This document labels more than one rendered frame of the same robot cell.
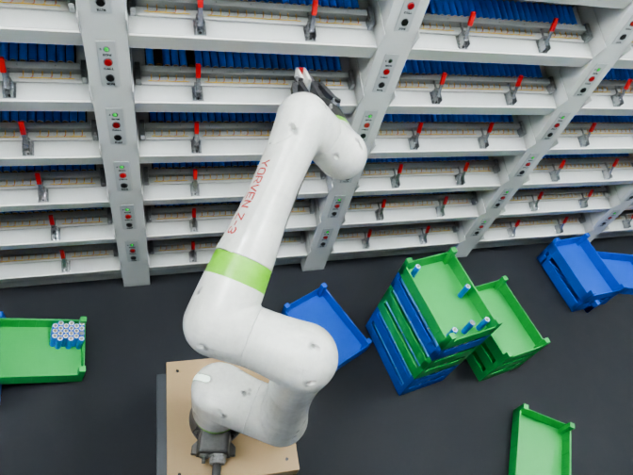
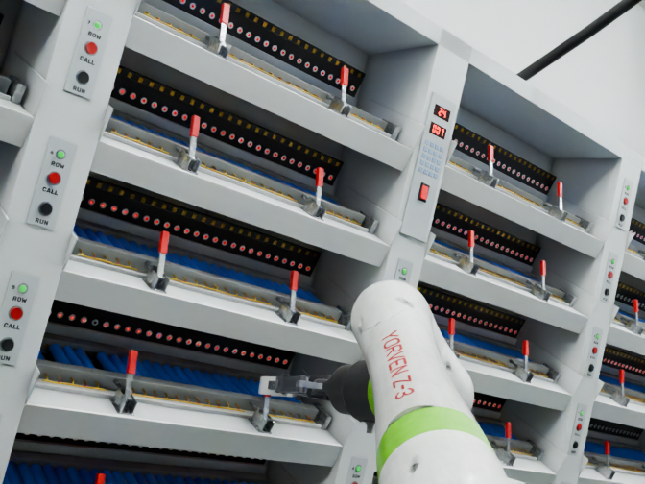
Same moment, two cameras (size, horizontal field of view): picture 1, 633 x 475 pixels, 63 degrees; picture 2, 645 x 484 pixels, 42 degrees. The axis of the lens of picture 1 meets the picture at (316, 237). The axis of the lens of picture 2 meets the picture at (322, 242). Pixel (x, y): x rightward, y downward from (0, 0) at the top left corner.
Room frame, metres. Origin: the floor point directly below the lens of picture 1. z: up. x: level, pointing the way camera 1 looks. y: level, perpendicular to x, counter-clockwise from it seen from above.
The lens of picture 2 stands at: (-0.27, 0.43, 1.06)
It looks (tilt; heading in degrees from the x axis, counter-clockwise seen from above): 6 degrees up; 349
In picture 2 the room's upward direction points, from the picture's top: 14 degrees clockwise
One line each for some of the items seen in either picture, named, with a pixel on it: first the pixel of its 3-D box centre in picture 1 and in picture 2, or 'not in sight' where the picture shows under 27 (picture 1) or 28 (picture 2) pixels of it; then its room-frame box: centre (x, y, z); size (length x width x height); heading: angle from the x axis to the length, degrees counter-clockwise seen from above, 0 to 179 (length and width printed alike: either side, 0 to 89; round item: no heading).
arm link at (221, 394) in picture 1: (222, 400); not in sight; (0.45, 0.09, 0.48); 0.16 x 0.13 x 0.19; 87
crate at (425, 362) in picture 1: (430, 319); not in sight; (1.02, -0.47, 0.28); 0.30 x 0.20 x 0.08; 37
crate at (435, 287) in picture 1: (448, 296); not in sight; (1.02, -0.47, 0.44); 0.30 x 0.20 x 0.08; 37
